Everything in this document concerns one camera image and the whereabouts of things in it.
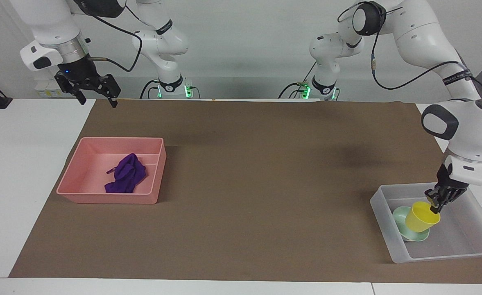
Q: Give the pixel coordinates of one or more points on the light green saucer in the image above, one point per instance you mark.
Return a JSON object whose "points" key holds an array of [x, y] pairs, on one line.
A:
{"points": [[400, 217]]}

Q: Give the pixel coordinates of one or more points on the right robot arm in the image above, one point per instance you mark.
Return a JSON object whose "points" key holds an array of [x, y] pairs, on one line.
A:
{"points": [[159, 45]]}

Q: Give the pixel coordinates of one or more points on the purple cloth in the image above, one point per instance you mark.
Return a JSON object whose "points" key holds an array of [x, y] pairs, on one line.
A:
{"points": [[127, 174]]}

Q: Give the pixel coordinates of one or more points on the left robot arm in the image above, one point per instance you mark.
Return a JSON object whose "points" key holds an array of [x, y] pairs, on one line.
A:
{"points": [[425, 37]]}

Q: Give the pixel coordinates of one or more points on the pink plastic box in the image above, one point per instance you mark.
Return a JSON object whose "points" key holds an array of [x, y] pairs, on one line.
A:
{"points": [[77, 180]]}

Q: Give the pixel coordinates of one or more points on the yellow plastic cup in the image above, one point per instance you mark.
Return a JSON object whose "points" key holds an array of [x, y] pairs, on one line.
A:
{"points": [[421, 219]]}

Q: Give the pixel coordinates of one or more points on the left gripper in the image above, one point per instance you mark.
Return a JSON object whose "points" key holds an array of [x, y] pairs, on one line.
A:
{"points": [[444, 176]]}

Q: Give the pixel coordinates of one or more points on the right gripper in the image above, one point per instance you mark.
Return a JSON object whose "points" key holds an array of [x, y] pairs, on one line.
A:
{"points": [[77, 71]]}

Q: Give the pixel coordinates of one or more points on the clear plastic bin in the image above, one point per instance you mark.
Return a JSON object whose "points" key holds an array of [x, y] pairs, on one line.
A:
{"points": [[458, 237]]}

